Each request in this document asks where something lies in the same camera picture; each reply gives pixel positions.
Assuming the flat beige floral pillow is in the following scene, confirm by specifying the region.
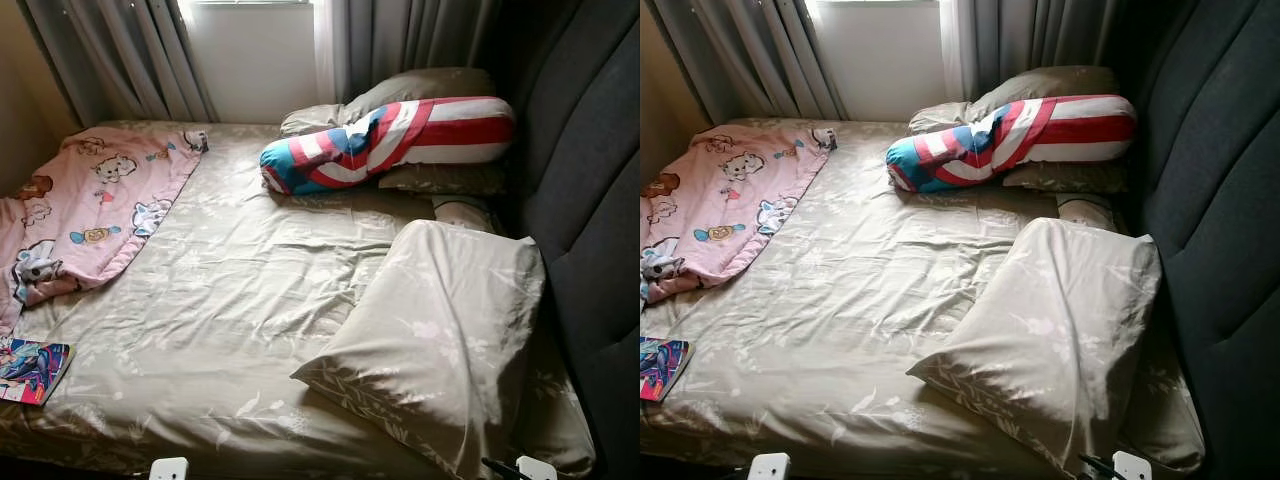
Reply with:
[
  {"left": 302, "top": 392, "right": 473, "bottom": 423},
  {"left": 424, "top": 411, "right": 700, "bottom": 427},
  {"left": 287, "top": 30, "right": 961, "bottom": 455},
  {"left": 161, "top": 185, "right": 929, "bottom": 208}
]
[
  {"left": 378, "top": 163, "right": 508, "bottom": 197},
  {"left": 1003, "top": 161, "right": 1129, "bottom": 195}
]

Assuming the small beige pillow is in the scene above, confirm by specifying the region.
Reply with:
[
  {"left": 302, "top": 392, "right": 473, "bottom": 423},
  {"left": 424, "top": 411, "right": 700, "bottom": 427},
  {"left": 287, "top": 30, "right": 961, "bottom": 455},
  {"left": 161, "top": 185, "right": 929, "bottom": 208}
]
[
  {"left": 432, "top": 195, "right": 498, "bottom": 234},
  {"left": 1057, "top": 193, "right": 1119, "bottom": 233}
]

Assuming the beige floral bed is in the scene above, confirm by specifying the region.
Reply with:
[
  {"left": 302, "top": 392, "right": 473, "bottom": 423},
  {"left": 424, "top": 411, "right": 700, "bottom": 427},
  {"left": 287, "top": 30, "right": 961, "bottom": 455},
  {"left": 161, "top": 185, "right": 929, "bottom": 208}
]
[
  {"left": 640, "top": 118, "right": 1206, "bottom": 476},
  {"left": 0, "top": 120, "right": 598, "bottom": 479}
]

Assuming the bright window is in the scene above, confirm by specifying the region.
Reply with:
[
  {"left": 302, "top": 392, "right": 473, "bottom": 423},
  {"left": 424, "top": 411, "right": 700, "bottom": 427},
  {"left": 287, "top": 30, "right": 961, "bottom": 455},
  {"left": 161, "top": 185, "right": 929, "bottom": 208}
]
[
  {"left": 805, "top": 0, "right": 961, "bottom": 121},
  {"left": 180, "top": 0, "right": 331, "bottom": 123}
]

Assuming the red white blue bolster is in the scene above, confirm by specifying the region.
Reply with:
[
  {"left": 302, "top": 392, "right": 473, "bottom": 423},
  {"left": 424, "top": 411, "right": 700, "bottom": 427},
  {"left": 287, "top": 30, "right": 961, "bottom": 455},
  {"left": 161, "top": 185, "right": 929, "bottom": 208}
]
[
  {"left": 260, "top": 96, "right": 517, "bottom": 196},
  {"left": 886, "top": 94, "right": 1138, "bottom": 194}
]

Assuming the pink cartoon print blanket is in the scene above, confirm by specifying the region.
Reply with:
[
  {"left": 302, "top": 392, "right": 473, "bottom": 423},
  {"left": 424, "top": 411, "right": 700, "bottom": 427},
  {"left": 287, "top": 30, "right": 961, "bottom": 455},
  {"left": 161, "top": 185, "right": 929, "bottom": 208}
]
[
  {"left": 640, "top": 123, "right": 838, "bottom": 306},
  {"left": 0, "top": 125, "right": 209, "bottom": 336}
]

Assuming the plain beige pillow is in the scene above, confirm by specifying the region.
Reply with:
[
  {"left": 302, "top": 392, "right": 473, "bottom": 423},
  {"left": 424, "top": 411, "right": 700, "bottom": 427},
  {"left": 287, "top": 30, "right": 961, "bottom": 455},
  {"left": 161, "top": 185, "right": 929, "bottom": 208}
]
[
  {"left": 908, "top": 65, "right": 1119, "bottom": 136},
  {"left": 280, "top": 67, "right": 498, "bottom": 138}
]

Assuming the large beige floral pillow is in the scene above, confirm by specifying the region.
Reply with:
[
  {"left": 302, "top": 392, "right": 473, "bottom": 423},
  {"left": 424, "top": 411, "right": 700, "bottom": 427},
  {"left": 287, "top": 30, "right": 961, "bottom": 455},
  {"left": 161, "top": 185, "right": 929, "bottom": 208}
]
[
  {"left": 907, "top": 217, "right": 1163, "bottom": 476},
  {"left": 290, "top": 220, "right": 546, "bottom": 479}
]

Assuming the colourful manga book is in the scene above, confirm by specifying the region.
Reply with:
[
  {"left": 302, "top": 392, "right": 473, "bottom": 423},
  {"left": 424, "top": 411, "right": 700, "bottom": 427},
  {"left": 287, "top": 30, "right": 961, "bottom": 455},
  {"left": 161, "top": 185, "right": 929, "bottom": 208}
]
[
  {"left": 640, "top": 336, "right": 693, "bottom": 403},
  {"left": 0, "top": 338, "right": 74, "bottom": 406}
]

